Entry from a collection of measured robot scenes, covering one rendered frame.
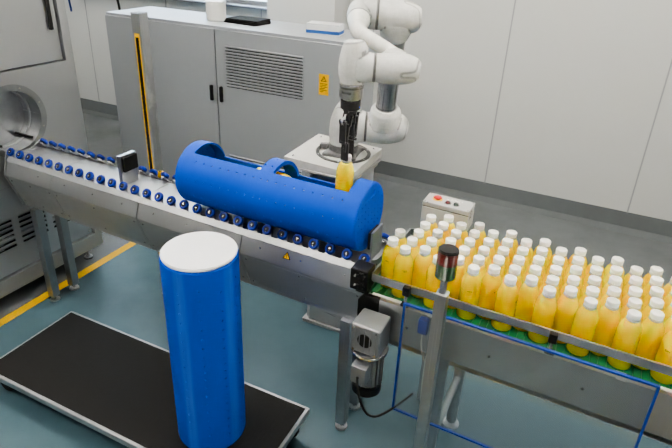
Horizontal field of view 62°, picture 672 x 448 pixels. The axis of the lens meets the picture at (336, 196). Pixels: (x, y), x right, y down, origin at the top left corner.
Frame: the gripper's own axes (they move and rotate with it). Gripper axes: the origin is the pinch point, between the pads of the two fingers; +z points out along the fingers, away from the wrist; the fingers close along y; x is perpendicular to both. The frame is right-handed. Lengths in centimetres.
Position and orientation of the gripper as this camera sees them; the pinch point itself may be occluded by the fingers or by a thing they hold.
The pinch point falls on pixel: (347, 150)
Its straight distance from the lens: 214.8
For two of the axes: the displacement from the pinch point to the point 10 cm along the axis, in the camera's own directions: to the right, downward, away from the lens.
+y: -4.6, 3.6, -8.1
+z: -0.5, 9.0, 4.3
